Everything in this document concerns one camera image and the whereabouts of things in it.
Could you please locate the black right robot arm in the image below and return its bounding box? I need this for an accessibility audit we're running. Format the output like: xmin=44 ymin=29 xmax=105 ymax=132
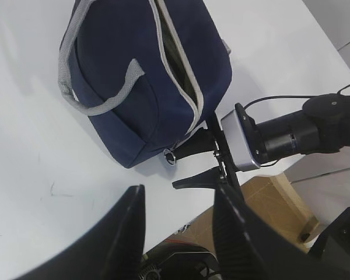
xmin=164 ymin=92 xmax=350 ymax=194

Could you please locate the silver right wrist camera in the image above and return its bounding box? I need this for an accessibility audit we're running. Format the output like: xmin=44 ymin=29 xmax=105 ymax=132
xmin=220 ymin=103 xmax=261 ymax=172

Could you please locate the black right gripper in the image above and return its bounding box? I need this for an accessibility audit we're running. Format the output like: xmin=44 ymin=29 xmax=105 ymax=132
xmin=172 ymin=113 xmax=244 ymax=201

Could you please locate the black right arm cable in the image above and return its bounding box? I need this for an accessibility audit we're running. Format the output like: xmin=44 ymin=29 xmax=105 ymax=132
xmin=243 ymin=83 xmax=350 ymax=111

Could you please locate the navy blue lunch bag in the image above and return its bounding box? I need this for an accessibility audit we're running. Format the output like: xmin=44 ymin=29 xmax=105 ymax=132
xmin=58 ymin=1 xmax=232 ymax=168

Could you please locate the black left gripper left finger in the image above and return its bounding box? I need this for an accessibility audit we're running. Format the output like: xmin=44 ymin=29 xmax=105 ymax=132
xmin=20 ymin=185 xmax=146 ymax=279

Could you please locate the wooden board under table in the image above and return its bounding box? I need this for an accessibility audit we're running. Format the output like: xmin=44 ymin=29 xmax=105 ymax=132
xmin=175 ymin=173 xmax=319 ymax=253

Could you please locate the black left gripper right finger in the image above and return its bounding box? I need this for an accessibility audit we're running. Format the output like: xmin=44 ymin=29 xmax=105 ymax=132
xmin=213 ymin=183 xmax=324 ymax=279

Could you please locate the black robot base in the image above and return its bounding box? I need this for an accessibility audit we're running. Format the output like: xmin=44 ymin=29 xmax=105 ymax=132
xmin=138 ymin=207 xmax=350 ymax=279

